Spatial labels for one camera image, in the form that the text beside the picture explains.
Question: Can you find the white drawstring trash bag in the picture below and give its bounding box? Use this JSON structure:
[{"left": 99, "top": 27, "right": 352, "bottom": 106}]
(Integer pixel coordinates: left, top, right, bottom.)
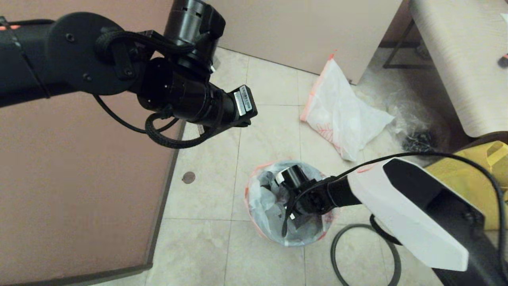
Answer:
[
  {"left": 245, "top": 160, "right": 337, "bottom": 247},
  {"left": 300, "top": 51, "right": 395, "bottom": 161}
]

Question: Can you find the grey bin rim ring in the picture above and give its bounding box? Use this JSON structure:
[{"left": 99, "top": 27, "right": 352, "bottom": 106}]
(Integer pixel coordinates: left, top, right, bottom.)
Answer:
[{"left": 331, "top": 224, "right": 401, "bottom": 286}]

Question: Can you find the clear crumpled plastic bag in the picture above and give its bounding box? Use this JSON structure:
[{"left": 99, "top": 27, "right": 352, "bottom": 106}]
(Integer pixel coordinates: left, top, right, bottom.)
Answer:
[{"left": 391, "top": 89, "right": 449, "bottom": 153}]

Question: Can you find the yellow fabric tote bag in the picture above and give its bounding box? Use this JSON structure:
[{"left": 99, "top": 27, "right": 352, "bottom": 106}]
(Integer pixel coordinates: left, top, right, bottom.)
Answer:
[{"left": 425, "top": 140, "right": 508, "bottom": 231}]

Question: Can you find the beige door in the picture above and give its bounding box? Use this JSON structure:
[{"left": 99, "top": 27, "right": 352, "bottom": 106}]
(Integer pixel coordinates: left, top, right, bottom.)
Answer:
[{"left": 210, "top": 0, "right": 403, "bottom": 85}]

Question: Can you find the dark brown curved furniture base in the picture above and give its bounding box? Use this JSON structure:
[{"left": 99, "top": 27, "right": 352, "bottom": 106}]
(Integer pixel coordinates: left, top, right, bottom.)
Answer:
[{"left": 452, "top": 132, "right": 508, "bottom": 153}]

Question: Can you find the beige wood-grain table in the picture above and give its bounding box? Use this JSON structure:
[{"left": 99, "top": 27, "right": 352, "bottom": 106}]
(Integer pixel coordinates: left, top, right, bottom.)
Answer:
[{"left": 411, "top": 0, "right": 508, "bottom": 137}]

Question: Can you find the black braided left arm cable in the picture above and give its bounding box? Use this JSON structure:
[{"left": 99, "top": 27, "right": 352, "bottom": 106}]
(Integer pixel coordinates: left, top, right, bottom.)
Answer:
[{"left": 95, "top": 30, "right": 223, "bottom": 149}]

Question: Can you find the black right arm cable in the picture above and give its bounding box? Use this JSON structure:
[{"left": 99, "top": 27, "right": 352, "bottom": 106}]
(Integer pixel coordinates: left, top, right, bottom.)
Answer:
[{"left": 281, "top": 152, "right": 508, "bottom": 274}]

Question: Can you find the dark metal table leg frame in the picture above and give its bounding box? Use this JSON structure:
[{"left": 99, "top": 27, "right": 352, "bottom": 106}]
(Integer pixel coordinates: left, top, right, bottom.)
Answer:
[{"left": 383, "top": 20, "right": 433, "bottom": 69}]

